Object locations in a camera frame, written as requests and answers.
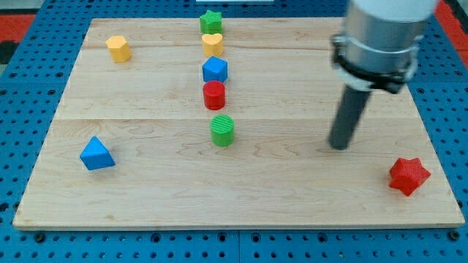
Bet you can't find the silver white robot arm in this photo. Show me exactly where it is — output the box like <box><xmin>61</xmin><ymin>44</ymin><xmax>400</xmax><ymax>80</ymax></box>
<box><xmin>332</xmin><ymin>0</ymin><xmax>438</xmax><ymax>95</ymax></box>

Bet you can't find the green star block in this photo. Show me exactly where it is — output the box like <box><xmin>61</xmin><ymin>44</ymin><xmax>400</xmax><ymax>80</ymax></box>
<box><xmin>199</xmin><ymin>10</ymin><xmax>223</xmax><ymax>34</ymax></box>

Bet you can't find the red star block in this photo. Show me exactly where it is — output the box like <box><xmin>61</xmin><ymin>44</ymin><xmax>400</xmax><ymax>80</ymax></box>
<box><xmin>389</xmin><ymin>158</ymin><xmax>431</xmax><ymax>197</ymax></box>

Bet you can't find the green cylinder block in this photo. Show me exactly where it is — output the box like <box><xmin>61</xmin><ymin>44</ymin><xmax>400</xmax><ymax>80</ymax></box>
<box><xmin>210</xmin><ymin>115</ymin><xmax>235</xmax><ymax>147</ymax></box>

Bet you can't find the red cylinder block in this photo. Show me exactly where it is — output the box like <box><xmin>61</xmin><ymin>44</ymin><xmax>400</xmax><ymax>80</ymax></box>
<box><xmin>203</xmin><ymin>80</ymin><xmax>226</xmax><ymax>110</ymax></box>

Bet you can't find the blue cube block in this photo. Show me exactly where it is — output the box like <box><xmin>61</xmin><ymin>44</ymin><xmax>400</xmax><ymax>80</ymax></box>
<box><xmin>202</xmin><ymin>56</ymin><xmax>228</xmax><ymax>83</ymax></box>

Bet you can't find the light wooden board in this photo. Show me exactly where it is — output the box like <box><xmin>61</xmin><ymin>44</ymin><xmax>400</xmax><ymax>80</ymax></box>
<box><xmin>13</xmin><ymin>18</ymin><xmax>465</xmax><ymax>231</ymax></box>

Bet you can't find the yellow heart block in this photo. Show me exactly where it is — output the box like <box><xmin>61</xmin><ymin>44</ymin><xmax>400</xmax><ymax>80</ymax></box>
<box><xmin>201</xmin><ymin>33</ymin><xmax>224</xmax><ymax>57</ymax></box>

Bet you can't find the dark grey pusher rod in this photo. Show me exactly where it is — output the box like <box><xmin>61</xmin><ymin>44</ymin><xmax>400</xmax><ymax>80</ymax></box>
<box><xmin>328</xmin><ymin>85</ymin><xmax>371</xmax><ymax>150</ymax></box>

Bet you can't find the yellow hexagon block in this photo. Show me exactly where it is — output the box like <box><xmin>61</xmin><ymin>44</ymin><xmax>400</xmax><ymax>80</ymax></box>
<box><xmin>105</xmin><ymin>36</ymin><xmax>132</xmax><ymax>63</ymax></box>

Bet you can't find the blue triangle block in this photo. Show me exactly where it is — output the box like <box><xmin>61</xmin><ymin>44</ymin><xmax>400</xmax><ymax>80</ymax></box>
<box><xmin>80</xmin><ymin>137</ymin><xmax>116</xmax><ymax>170</ymax></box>

